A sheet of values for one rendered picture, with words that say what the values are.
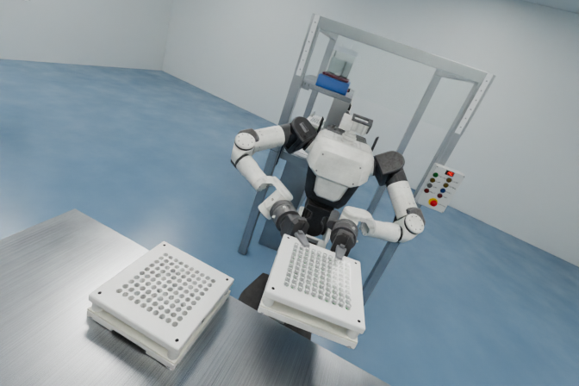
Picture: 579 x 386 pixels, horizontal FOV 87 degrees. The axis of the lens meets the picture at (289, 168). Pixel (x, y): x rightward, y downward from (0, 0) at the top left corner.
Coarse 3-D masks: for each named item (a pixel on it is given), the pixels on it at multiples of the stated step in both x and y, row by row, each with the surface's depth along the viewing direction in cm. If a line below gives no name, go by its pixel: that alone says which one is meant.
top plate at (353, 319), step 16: (288, 240) 90; (288, 256) 83; (272, 272) 76; (320, 272) 82; (352, 272) 86; (272, 288) 71; (288, 288) 73; (304, 288) 75; (352, 288) 80; (288, 304) 70; (304, 304) 70; (320, 304) 72; (336, 304) 73; (352, 304) 75; (336, 320) 70; (352, 320) 70
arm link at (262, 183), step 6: (258, 180) 111; (264, 180) 110; (270, 180) 110; (276, 180) 109; (252, 186) 113; (258, 186) 110; (264, 186) 114; (276, 186) 109; (282, 186) 109; (282, 192) 108; (288, 192) 108; (288, 198) 108
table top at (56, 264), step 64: (0, 256) 78; (64, 256) 83; (128, 256) 90; (0, 320) 65; (64, 320) 69; (256, 320) 84; (0, 384) 55; (64, 384) 58; (128, 384) 62; (192, 384) 65; (256, 384) 69; (320, 384) 74; (384, 384) 79
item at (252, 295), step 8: (256, 280) 193; (264, 280) 195; (248, 288) 185; (256, 288) 187; (264, 288) 189; (240, 296) 178; (248, 296) 179; (256, 296) 181; (248, 304) 174; (256, 304) 176; (296, 328) 170; (304, 336) 167
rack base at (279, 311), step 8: (280, 304) 74; (264, 312) 72; (272, 312) 72; (280, 312) 72; (288, 312) 72; (296, 312) 73; (304, 312) 74; (280, 320) 72; (288, 320) 72; (296, 320) 72; (304, 320) 72; (312, 320) 73; (320, 320) 73; (304, 328) 72; (312, 328) 72; (320, 328) 71; (328, 328) 72; (336, 328) 73; (344, 328) 73; (328, 336) 72; (336, 336) 71; (344, 336) 71; (344, 344) 72; (352, 344) 71
